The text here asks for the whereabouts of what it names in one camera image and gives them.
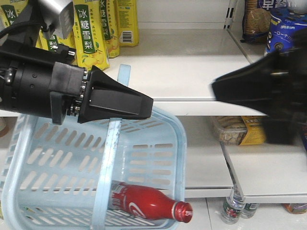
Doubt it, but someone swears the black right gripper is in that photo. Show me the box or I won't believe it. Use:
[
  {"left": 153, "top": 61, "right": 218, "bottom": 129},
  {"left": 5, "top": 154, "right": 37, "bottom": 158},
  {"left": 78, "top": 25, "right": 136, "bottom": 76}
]
[{"left": 211, "top": 29, "right": 307, "bottom": 148}]

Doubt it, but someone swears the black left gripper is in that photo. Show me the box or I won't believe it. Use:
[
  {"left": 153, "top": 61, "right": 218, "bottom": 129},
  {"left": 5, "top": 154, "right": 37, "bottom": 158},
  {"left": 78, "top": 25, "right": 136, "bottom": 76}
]
[{"left": 49, "top": 44, "right": 154, "bottom": 125}]

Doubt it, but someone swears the light blue plastic basket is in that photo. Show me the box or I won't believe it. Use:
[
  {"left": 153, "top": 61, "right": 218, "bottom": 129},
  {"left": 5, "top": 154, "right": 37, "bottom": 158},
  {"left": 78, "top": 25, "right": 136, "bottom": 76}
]
[{"left": 1, "top": 64, "right": 188, "bottom": 230}]

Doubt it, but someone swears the red aluminium coke bottle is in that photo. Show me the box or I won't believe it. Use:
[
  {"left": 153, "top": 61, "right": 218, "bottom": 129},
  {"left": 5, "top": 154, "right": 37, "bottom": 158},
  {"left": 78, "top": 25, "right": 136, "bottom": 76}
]
[{"left": 108, "top": 181, "right": 193, "bottom": 223}]

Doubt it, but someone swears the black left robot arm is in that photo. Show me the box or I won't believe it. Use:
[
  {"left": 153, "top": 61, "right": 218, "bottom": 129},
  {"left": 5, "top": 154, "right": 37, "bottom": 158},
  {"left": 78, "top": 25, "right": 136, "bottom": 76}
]
[{"left": 0, "top": 0, "right": 154, "bottom": 125}]

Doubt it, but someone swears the clear cracker tray yellow label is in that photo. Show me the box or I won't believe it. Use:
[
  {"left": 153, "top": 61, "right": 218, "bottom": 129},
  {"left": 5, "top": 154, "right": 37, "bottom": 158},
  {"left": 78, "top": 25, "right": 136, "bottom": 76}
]
[{"left": 210, "top": 115, "right": 266, "bottom": 146}]

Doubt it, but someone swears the yellow pear drink carton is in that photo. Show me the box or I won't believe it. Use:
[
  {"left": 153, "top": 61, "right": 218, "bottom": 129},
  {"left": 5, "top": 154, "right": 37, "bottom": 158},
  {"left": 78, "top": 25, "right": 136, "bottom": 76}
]
[
  {"left": 100, "top": 0, "right": 120, "bottom": 58},
  {"left": 115, "top": 0, "right": 139, "bottom": 47},
  {"left": 73, "top": 0, "right": 109, "bottom": 70}
]

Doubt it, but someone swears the dark biscuit bag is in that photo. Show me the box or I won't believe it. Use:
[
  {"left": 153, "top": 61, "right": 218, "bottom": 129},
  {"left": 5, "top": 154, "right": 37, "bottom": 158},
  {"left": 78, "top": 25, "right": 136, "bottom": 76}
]
[{"left": 242, "top": 0, "right": 271, "bottom": 43}]

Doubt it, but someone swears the blue cookie cup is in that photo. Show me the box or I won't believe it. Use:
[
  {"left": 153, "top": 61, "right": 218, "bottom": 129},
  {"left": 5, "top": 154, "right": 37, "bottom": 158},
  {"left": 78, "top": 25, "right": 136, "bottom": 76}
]
[{"left": 264, "top": 7, "right": 307, "bottom": 54}]

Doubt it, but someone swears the white store shelving unit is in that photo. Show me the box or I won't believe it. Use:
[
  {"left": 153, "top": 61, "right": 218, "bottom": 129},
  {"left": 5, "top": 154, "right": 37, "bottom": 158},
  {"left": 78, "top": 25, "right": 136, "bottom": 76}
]
[{"left": 0, "top": 21, "right": 307, "bottom": 230}]

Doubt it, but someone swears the small water bottle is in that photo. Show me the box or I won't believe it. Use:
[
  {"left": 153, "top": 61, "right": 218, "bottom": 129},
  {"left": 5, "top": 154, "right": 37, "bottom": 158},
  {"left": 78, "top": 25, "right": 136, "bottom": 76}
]
[
  {"left": 221, "top": 189, "right": 245, "bottom": 224},
  {"left": 241, "top": 203, "right": 260, "bottom": 219}
]

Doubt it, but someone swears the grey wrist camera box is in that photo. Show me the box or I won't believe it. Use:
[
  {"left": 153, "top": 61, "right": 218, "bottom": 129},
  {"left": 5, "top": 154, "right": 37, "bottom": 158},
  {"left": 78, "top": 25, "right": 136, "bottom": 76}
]
[{"left": 37, "top": 0, "right": 74, "bottom": 39}]

